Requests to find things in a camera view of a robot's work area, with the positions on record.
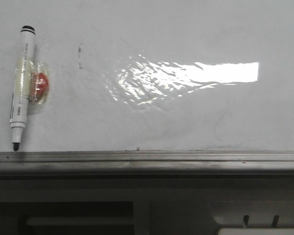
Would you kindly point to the white whiteboard with metal frame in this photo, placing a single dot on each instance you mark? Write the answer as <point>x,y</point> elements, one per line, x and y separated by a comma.
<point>153,86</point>

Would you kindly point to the white whiteboard marker pen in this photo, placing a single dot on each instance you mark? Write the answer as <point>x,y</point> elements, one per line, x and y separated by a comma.
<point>23,76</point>

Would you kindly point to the white plastic marker tray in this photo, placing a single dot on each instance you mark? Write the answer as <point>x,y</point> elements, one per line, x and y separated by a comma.
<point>254,217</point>

